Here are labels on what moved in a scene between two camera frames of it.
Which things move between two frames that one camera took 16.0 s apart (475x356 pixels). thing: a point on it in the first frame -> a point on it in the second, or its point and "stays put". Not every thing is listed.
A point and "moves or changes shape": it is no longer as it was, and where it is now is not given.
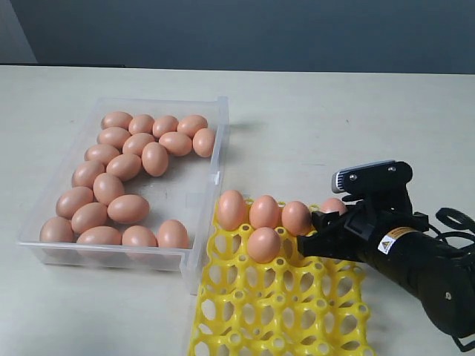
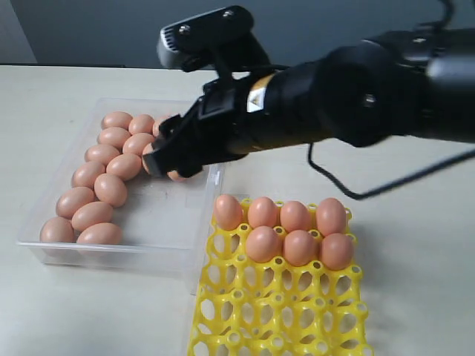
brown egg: [84, 173] stays put
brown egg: [296, 218] stays put
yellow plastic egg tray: [295, 305] stays put
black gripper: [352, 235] -> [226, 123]
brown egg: [139, 236] moves or changes shape
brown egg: [113, 136] stays put
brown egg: [263, 245] stays put
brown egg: [173, 234] -> [300, 248]
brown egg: [264, 212] stays put
